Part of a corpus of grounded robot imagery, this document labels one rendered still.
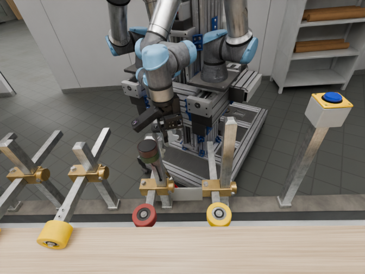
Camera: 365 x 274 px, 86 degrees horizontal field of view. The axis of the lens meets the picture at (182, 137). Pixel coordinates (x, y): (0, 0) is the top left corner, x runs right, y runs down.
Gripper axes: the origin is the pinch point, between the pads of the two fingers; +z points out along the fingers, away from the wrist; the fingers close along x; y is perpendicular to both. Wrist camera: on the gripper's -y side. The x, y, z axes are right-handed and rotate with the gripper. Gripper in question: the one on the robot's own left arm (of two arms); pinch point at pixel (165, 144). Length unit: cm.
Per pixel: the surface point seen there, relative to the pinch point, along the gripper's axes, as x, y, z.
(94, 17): 279, -28, -9
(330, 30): 166, 272, 33
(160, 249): -31.6, -11.1, 10.6
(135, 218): -19.8, -16.7, 10.0
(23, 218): 14, -73, 33
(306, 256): -47, 26, 11
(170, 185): -8.7, -2.2, 13.8
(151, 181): -4.2, -9.0, 13.6
